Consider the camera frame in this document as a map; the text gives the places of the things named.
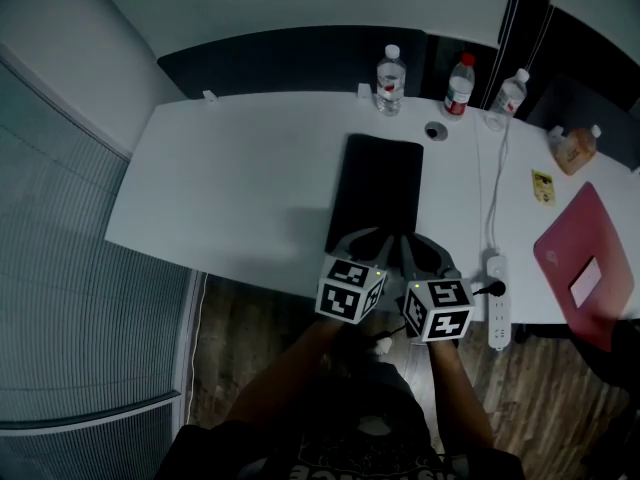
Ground black window frame post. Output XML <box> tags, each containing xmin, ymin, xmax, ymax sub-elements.
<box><xmin>481</xmin><ymin>0</ymin><xmax>559</xmax><ymax>110</ymax></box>

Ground thin pale cord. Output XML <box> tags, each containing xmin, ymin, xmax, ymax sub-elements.
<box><xmin>185</xmin><ymin>271</ymin><xmax>210</xmax><ymax>422</ymax></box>

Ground white power strip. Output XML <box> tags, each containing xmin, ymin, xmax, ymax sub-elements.
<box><xmin>481</xmin><ymin>252</ymin><xmax>513</xmax><ymax>353</ymax></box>

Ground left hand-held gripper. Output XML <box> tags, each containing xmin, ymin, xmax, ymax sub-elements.
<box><xmin>314</xmin><ymin>226</ymin><xmax>397</xmax><ymax>326</ymax></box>

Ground clear bottle red cap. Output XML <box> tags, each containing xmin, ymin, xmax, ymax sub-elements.
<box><xmin>441</xmin><ymin>52</ymin><xmax>477</xmax><ymax>119</ymax></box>

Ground narrow white roller blind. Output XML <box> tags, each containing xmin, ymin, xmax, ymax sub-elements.
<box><xmin>548</xmin><ymin>0</ymin><xmax>640</xmax><ymax>65</ymax></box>

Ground clear water bottle white cap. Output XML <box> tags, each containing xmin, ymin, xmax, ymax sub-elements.
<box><xmin>375</xmin><ymin>43</ymin><xmax>408</xmax><ymax>118</ymax></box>
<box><xmin>483</xmin><ymin>67</ymin><xmax>531</xmax><ymax>133</ymax></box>

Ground long dark grey divider panel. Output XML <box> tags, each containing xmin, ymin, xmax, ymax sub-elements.
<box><xmin>156</xmin><ymin>24</ymin><xmax>430</xmax><ymax>102</ymax></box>

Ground wide white roller blind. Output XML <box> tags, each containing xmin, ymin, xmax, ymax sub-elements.
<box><xmin>83</xmin><ymin>0</ymin><xmax>520</xmax><ymax>60</ymax></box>

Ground short dark grey divider panel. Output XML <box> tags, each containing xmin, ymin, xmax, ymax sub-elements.
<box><xmin>523</xmin><ymin>74</ymin><xmax>640</xmax><ymax>170</ymax></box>

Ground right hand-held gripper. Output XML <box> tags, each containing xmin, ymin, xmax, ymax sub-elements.
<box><xmin>397</xmin><ymin>234</ymin><xmax>477</xmax><ymax>344</ymax></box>

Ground orange drink bottle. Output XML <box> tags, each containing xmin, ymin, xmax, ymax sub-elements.
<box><xmin>551</xmin><ymin>123</ymin><xmax>603</xmax><ymax>177</ymax></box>

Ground person's dark shoe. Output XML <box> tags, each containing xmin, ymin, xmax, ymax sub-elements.
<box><xmin>333</xmin><ymin>324</ymin><xmax>397</xmax><ymax>365</ymax></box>

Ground grey venetian blind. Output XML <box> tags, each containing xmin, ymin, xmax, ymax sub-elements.
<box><xmin>0</xmin><ymin>42</ymin><xmax>202</xmax><ymax>480</ymax></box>

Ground person's left forearm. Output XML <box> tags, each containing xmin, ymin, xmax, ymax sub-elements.
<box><xmin>226</xmin><ymin>316</ymin><xmax>352</xmax><ymax>428</ymax></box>

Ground anime print desk mat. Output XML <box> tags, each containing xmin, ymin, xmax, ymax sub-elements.
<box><xmin>323</xmin><ymin>132</ymin><xmax>426</xmax><ymax>255</ymax></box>

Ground small yellow card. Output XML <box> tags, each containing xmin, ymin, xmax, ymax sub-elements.
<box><xmin>530</xmin><ymin>168</ymin><xmax>558</xmax><ymax>208</ymax></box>

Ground person's right forearm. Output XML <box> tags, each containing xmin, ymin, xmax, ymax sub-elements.
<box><xmin>426</xmin><ymin>337</ymin><xmax>497</xmax><ymax>453</ymax></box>

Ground person's black printed shirt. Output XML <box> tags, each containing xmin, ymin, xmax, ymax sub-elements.
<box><xmin>163</xmin><ymin>361</ymin><xmax>527</xmax><ymax>480</ymax></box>

